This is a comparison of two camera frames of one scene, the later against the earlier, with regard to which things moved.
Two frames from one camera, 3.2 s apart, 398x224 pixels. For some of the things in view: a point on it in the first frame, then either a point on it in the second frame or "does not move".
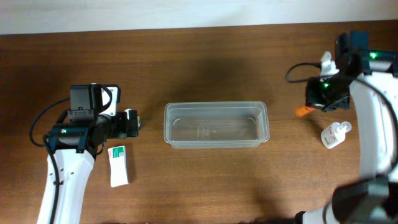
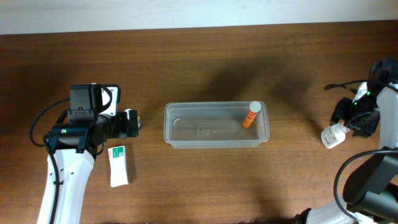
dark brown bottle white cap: x=138 y=119 does not move
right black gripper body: x=324 y=104 → x=343 y=109
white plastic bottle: x=334 y=134 does not move
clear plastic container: x=216 y=124 does not move
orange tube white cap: x=303 y=111 → x=255 y=106
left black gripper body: x=132 y=123 does not move
